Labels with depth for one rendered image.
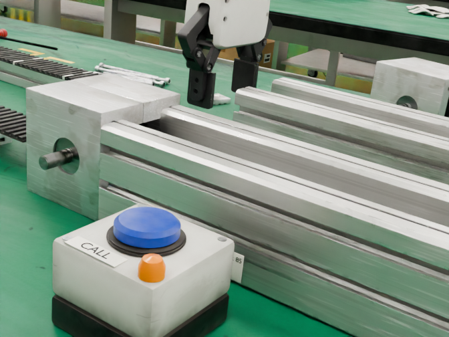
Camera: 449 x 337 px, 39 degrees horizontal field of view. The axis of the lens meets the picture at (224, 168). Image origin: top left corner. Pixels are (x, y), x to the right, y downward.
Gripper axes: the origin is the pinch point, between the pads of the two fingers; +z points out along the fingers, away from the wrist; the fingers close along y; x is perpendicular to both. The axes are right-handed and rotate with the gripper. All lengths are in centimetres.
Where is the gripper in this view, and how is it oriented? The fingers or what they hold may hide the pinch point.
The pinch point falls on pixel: (223, 89)
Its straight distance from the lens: 72.8
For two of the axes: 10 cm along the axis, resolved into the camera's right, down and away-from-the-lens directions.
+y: -5.7, 2.4, -7.8
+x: 8.2, 2.8, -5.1
